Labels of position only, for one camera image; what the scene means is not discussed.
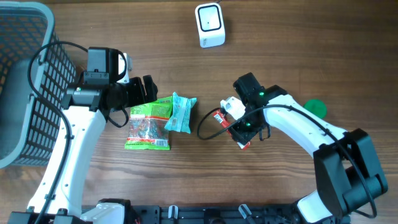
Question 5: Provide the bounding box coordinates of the green lid jar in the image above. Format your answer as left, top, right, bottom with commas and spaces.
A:
303, 99, 327, 119

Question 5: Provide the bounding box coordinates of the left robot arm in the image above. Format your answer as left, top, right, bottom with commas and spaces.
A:
8, 47, 158, 223

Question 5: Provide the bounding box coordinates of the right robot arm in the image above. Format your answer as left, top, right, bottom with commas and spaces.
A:
226, 73, 388, 223

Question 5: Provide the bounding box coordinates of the red stick sachet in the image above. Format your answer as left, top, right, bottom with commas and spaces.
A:
213, 110, 251, 151

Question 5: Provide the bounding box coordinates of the grey plastic mesh basket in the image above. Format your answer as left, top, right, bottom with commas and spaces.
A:
1, 1, 78, 167

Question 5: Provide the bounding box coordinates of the green snack bag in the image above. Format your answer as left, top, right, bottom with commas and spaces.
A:
124, 96, 173, 151

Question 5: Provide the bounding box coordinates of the teal wrapper packet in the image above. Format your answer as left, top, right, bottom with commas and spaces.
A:
165, 92, 197, 134

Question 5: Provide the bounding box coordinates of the left black camera cable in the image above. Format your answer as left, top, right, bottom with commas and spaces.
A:
27, 40, 130, 224

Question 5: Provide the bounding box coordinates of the white barcode scanner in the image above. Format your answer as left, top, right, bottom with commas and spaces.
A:
195, 2, 226, 49

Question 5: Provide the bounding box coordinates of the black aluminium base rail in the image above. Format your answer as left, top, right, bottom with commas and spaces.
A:
73, 203, 351, 224

